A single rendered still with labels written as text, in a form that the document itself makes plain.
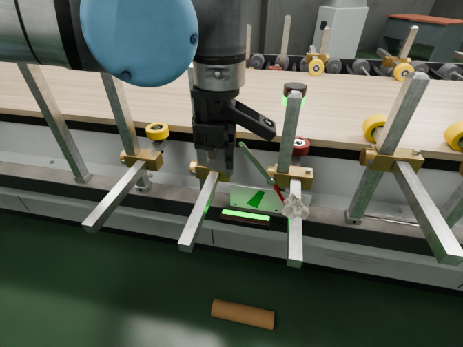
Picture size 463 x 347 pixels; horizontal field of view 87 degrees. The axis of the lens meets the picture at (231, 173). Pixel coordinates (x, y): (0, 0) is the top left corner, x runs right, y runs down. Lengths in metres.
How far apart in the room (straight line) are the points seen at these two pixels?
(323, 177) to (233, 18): 0.76
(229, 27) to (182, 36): 0.17
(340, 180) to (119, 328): 1.23
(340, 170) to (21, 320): 1.67
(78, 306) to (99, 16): 1.52
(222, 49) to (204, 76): 0.05
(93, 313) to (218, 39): 1.43
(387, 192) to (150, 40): 1.03
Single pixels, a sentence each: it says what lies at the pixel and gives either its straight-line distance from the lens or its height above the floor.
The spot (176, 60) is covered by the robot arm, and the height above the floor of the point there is 1.27.
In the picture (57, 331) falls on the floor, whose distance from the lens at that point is 1.62.
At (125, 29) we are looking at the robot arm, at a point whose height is 1.29.
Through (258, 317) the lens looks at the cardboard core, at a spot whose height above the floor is 0.08.
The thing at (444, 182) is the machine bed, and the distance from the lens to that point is 1.17.
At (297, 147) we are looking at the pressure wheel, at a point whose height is 0.91.
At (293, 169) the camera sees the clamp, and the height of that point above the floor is 0.87.
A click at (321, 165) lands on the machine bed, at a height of 0.76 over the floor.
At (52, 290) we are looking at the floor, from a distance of 1.76.
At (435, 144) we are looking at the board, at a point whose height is 0.90.
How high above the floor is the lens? 1.32
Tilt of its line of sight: 39 degrees down
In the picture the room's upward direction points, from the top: straight up
